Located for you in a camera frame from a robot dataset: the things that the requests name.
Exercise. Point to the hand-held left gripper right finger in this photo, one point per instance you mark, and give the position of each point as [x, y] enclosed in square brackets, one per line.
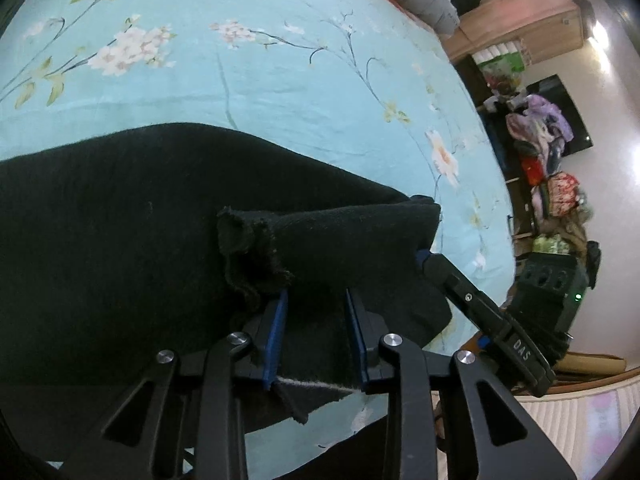
[356, 340]

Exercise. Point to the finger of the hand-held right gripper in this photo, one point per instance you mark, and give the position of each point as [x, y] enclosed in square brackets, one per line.
[465, 292]

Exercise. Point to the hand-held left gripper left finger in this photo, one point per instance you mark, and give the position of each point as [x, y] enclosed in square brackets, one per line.
[275, 340]

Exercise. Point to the black pants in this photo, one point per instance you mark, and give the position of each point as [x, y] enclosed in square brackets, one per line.
[125, 235]

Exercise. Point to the pile of colourful clothes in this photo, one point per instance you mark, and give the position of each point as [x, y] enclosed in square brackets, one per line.
[545, 160]

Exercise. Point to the black flat screen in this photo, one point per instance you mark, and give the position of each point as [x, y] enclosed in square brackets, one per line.
[575, 125]

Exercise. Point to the green and white package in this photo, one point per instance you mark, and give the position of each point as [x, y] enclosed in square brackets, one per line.
[500, 62]

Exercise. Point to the floral teal bed sheet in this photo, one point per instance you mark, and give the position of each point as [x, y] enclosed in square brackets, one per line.
[300, 85]

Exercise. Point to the wooden wardrobe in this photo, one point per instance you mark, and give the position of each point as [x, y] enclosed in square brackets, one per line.
[525, 15]

